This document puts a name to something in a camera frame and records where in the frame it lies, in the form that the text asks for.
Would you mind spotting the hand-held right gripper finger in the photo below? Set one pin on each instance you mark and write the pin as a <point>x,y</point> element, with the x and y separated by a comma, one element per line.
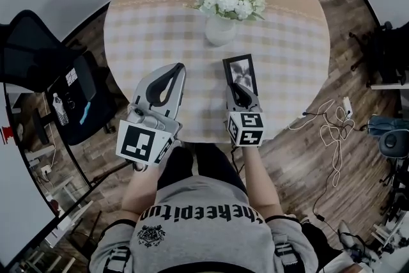
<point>229,99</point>
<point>247,97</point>

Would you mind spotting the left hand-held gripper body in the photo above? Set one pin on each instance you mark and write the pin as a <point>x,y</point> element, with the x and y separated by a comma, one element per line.
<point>137,140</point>

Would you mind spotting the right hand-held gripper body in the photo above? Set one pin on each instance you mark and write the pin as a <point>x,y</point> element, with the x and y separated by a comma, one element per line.
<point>247,129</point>

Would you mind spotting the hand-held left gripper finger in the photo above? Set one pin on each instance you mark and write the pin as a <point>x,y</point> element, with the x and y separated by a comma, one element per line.
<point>177,96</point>
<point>143,88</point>

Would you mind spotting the black picture frame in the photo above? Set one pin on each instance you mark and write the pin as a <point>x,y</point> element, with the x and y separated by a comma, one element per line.
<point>240,73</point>

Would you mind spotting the person's left forearm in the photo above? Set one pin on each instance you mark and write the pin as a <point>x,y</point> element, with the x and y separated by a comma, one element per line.
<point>140,188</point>

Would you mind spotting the person's right forearm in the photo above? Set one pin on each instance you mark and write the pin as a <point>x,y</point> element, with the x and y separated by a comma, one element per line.
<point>262,182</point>

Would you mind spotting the round table with checked cloth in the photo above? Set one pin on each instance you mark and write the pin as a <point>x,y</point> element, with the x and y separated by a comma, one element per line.
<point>153,41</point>

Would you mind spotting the person's black trousers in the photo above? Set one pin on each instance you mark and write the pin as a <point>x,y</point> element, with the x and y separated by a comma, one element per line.
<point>207,163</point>

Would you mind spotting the light blue strip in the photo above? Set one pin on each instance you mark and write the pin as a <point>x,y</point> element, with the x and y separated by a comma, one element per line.
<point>85,112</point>

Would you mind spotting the black flat bag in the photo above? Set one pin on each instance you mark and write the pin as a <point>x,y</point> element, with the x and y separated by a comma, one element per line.
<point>83,80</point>

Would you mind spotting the white round vase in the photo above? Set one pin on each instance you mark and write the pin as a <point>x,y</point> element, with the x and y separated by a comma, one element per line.
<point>220,31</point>

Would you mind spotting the white patterned paper sheet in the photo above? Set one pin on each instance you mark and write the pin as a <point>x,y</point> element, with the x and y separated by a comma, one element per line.
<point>71,77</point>

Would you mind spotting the clear plastic water bottle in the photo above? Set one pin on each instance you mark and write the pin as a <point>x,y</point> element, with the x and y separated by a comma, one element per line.
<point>60,110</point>

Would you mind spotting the white power adapter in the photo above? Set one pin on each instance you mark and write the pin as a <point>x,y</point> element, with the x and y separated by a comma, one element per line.
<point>347,105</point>

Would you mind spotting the person's grey printed sweatshirt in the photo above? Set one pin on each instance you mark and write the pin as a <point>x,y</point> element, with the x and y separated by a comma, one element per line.
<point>204,233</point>

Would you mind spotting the black mesh office chair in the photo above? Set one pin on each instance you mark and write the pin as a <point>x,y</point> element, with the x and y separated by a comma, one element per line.
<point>28,51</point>

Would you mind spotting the red small object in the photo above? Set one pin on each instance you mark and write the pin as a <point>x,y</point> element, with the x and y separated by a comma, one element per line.
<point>7,134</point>

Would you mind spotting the black swivel chair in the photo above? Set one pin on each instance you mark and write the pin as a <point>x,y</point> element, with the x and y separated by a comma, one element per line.
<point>383,51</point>

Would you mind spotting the blue grey padded seat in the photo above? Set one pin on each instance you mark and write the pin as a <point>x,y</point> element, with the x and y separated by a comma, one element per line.
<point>391,134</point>

